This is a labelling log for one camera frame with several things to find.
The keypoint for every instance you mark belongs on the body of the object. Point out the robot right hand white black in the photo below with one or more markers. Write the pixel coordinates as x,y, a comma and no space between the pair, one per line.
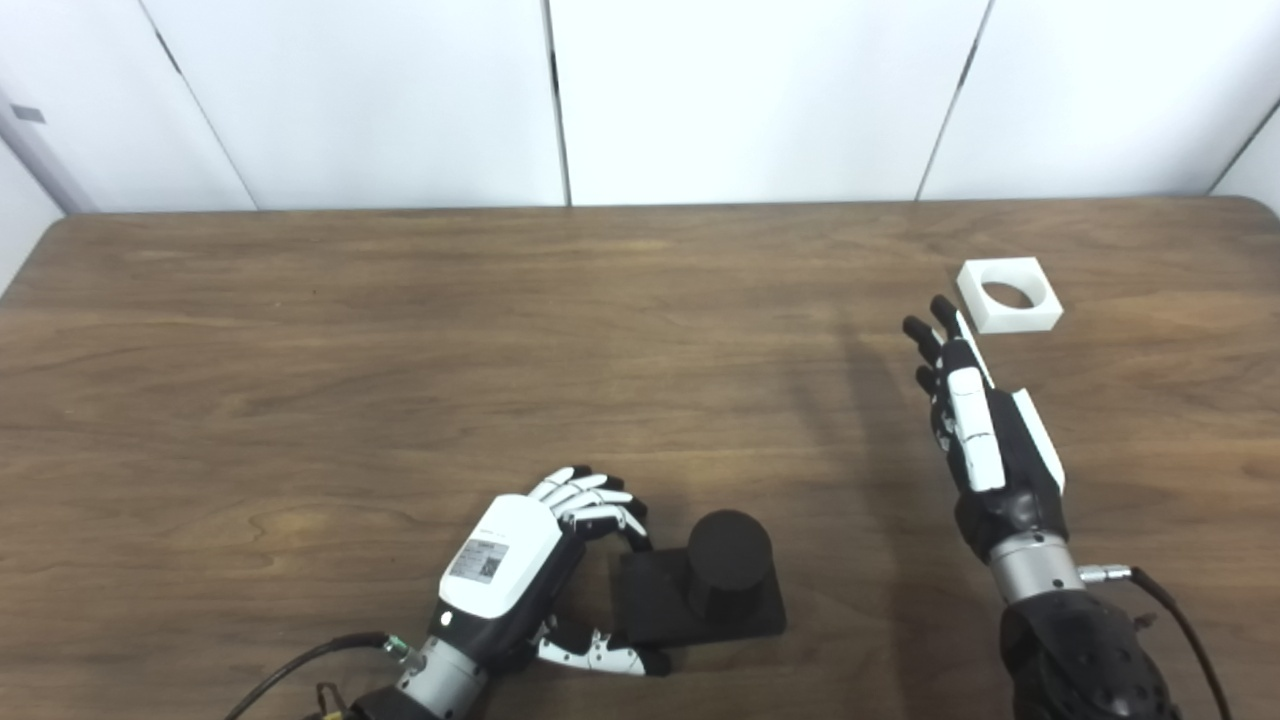
985,440

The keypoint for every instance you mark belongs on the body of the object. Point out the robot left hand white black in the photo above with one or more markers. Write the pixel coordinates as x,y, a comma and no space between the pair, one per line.
510,560

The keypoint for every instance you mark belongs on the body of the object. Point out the white square piece with hole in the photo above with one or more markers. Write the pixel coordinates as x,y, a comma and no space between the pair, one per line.
1035,315

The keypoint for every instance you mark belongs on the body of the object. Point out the black peg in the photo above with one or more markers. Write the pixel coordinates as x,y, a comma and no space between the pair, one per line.
715,580

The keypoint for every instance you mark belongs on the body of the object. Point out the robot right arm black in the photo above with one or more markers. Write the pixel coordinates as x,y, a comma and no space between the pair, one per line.
1080,650

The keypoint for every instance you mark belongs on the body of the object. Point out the grey wall corner post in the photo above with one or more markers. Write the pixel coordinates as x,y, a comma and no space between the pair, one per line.
35,165

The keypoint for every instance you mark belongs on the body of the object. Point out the small grey wall tag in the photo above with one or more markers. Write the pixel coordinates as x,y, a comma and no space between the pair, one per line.
28,113

